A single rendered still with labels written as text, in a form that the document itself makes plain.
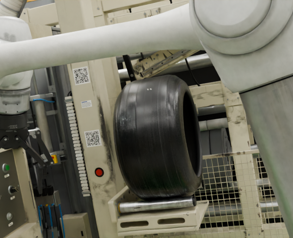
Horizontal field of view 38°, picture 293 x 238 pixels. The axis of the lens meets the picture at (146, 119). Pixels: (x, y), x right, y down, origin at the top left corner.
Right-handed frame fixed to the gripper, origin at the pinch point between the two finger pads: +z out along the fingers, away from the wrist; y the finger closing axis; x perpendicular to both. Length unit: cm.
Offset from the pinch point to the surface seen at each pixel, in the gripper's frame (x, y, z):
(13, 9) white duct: 148, 14, -35
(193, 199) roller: 43, 76, 33
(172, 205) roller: 47, 69, 37
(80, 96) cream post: 87, 37, -2
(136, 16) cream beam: 103, 68, -37
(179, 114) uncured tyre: 49, 69, -3
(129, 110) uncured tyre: 59, 51, -2
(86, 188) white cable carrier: 80, 40, 41
